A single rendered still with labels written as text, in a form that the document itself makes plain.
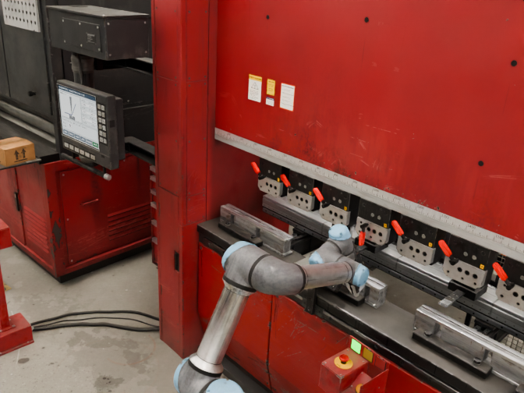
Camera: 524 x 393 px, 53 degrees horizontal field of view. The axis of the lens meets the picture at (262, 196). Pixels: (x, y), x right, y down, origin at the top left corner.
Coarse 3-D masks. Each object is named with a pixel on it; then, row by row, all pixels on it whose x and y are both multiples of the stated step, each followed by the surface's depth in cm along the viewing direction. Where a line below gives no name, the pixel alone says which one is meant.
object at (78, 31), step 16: (64, 16) 252; (80, 16) 243; (96, 16) 233; (112, 16) 234; (128, 16) 239; (144, 16) 246; (64, 32) 255; (80, 32) 246; (96, 32) 237; (112, 32) 236; (128, 32) 242; (144, 32) 248; (64, 48) 260; (80, 48) 250; (96, 48) 241; (112, 48) 239; (128, 48) 244; (144, 48) 251; (80, 64) 271; (80, 80) 276; (80, 160) 296
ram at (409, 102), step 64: (256, 0) 233; (320, 0) 207; (384, 0) 187; (448, 0) 170; (512, 0) 156; (256, 64) 242; (320, 64) 215; (384, 64) 193; (448, 64) 175; (512, 64) 161; (256, 128) 252; (320, 128) 223; (384, 128) 199; (448, 128) 181; (512, 128) 165; (448, 192) 186; (512, 192) 170; (512, 256) 175
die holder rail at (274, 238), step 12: (228, 204) 292; (228, 216) 287; (240, 216) 279; (252, 216) 280; (252, 228) 274; (264, 228) 267; (276, 228) 268; (264, 240) 270; (276, 240) 263; (288, 240) 259; (276, 252) 264; (288, 252) 263
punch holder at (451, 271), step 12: (456, 240) 188; (468, 240) 185; (456, 252) 189; (468, 252) 186; (480, 252) 182; (492, 252) 181; (444, 264) 194; (456, 264) 190; (468, 264) 187; (492, 264) 186; (456, 276) 191; (468, 276) 188; (480, 276) 184; (480, 288) 188
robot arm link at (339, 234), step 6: (330, 228) 198; (336, 228) 197; (342, 228) 196; (330, 234) 196; (336, 234) 195; (342, 234) 194; (348, 234) 196; (336, 240) 195; (342, 240) 195; (348, 240) 197; (342, 246) 196; (348, 246) 198; (342, 252) 197; (348, 252) 199
